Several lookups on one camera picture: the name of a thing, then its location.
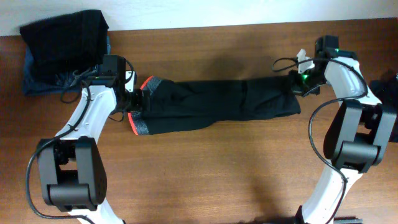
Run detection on black leggings red waistband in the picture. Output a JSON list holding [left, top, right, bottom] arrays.
[[128, 76, 301, 136]]

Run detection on folded blue jeans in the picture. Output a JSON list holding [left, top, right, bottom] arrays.
[[22, 47, 101, 96]]

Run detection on folded black garment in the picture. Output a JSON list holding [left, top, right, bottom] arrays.
[[19, 9, 109, 84]]

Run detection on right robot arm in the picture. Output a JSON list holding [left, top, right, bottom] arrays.
[[289, 35, 397, 223]]

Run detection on dark crumpled garment pile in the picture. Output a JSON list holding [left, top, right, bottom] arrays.
[[369, 70, 397, 142]]

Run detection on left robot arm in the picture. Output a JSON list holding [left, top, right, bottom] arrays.
[[32, 55, 150, 223]]

